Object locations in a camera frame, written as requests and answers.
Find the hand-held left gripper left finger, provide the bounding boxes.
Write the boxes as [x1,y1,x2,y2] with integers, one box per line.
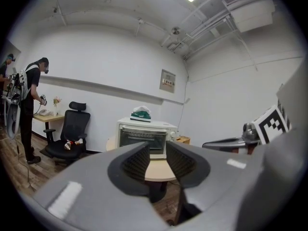
[32,141,169,231]

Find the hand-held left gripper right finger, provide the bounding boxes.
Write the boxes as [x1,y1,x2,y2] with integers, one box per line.
[166,141,265,212]

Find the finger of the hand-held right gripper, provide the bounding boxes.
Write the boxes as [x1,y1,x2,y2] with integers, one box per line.
[202,137,246,154]

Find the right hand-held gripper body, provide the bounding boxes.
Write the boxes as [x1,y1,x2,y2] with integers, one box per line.
[242,104,293,155]

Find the white toaster oven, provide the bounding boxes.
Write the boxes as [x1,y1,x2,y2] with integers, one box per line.
[117,116,178,160]

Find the round wooden table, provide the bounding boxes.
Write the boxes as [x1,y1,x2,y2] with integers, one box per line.
[105,135,178,203]

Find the black mesh office chair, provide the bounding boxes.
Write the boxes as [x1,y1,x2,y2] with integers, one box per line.
[39,102,91,166]

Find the grey electrical panel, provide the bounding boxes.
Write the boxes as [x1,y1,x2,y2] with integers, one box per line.
[159,68,176,94]

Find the green and white bag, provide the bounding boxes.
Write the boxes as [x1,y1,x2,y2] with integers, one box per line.
[130,105,152,123]

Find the flowers in white vase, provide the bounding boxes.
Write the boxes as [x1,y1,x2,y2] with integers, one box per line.
[52,96,62,116]

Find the white standing fan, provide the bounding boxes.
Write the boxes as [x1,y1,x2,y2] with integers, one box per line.
[6,102,21,141]

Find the white air conditioner unit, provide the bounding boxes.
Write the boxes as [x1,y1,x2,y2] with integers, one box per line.
[221,0,276,33]

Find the white ceiling pipes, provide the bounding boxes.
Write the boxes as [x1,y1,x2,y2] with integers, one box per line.
[161,0,259,72]

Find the thin wall cable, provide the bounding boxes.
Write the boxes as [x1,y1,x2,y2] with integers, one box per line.
[180,76,191,129]

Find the black floor cable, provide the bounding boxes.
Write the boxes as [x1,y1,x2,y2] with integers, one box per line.
[15,138,34,192]

